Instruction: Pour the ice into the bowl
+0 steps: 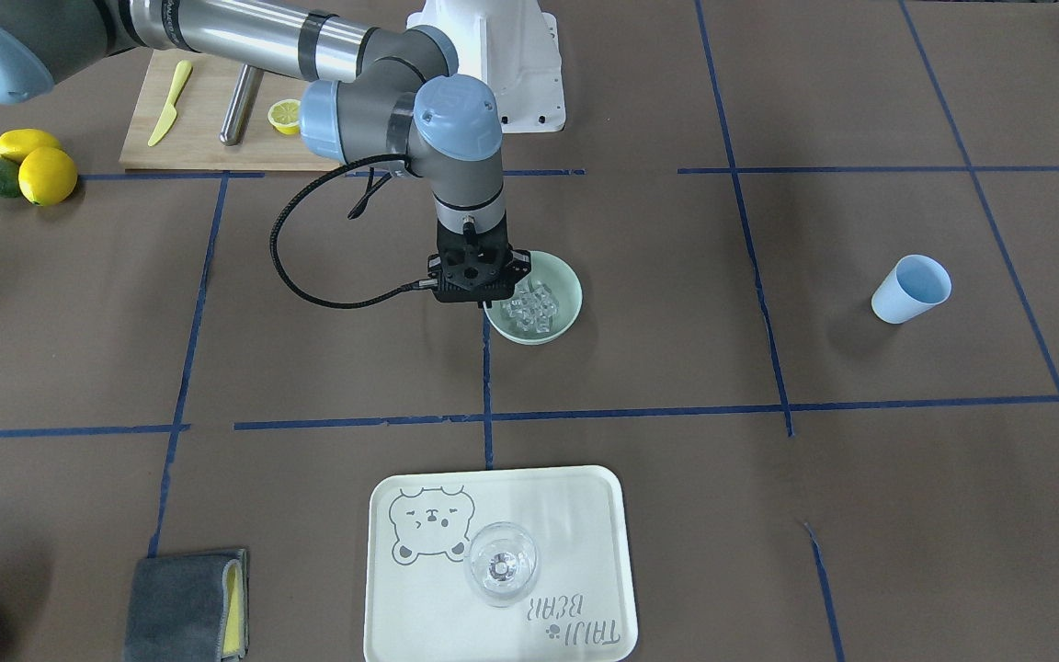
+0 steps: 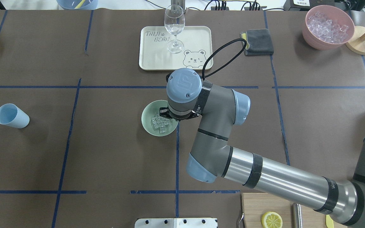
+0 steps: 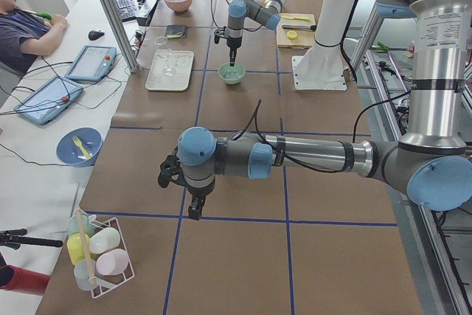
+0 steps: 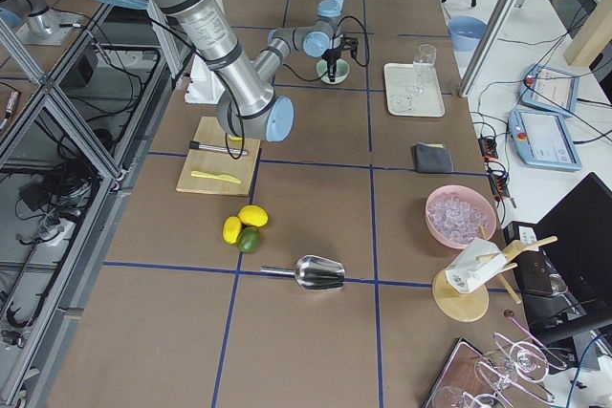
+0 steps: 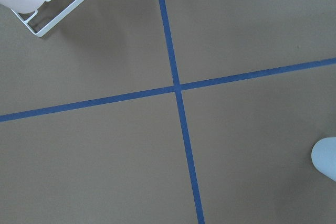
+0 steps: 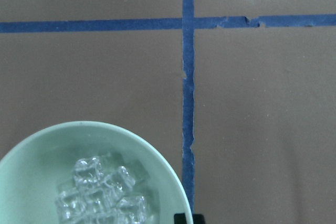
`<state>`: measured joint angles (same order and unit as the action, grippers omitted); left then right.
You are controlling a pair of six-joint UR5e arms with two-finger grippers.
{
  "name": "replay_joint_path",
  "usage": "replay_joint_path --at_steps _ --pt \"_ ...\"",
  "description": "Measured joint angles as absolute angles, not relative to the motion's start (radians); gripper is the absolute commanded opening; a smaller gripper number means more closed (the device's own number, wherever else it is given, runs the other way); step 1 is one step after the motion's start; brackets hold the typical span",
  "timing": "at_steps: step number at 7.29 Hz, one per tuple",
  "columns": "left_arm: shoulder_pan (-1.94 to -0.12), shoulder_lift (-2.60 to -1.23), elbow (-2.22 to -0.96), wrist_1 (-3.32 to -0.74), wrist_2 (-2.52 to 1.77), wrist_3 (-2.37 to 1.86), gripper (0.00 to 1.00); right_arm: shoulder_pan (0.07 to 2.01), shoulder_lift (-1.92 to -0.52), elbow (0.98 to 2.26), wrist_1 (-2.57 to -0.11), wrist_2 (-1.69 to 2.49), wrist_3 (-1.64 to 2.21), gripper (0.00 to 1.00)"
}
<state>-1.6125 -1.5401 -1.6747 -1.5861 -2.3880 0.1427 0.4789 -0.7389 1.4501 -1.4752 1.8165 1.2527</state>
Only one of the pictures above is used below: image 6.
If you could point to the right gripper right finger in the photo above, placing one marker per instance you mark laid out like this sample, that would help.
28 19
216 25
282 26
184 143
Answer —
198 219

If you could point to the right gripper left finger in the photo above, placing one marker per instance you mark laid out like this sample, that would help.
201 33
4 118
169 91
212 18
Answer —
180 218

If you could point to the green bowl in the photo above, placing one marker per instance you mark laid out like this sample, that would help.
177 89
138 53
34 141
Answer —
32 170

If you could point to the ice cubes in green bowl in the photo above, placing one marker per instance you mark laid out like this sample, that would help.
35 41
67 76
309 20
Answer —
107 189

